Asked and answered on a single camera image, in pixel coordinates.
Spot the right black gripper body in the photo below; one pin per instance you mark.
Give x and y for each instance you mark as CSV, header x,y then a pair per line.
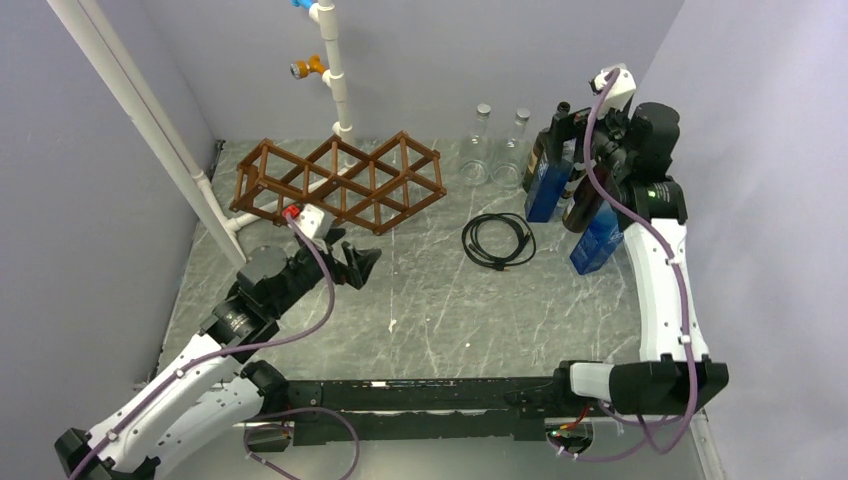
x,y
605,141

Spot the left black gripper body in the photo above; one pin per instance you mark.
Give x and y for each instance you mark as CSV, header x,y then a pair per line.
x,y
339,271

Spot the dark bottle gold foil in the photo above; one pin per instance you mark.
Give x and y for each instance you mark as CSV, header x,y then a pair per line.
x,y
586,203

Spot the olive green bottle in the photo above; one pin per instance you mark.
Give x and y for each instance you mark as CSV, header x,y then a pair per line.
x,y
538,149

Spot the blue labelled clear bottle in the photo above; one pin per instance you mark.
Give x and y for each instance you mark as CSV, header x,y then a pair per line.
x,y
598,242

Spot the clear glass bottle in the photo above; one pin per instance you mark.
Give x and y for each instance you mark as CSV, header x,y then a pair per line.
x,y
473,167
509,152

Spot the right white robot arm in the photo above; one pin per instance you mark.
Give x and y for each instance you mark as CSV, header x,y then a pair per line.
x,y
674,375

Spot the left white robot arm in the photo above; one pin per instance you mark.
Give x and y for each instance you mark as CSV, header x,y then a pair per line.
x,y
213,383

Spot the brown wooden wine rack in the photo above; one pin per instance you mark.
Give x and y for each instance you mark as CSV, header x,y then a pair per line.
x,y
374,190

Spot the orange pipe fitting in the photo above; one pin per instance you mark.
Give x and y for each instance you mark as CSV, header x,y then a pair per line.
x,y
301,69

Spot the white pvc pipe stand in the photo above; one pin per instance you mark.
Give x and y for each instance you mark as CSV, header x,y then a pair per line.
x,y
323,13

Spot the white diagonal pole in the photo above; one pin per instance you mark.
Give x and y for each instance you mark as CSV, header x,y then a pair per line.
x,y
90,28

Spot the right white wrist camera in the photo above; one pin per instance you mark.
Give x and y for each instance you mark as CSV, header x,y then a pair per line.
x,y
620,94

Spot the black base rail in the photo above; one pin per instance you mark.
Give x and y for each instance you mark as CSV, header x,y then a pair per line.
x,y
520,408

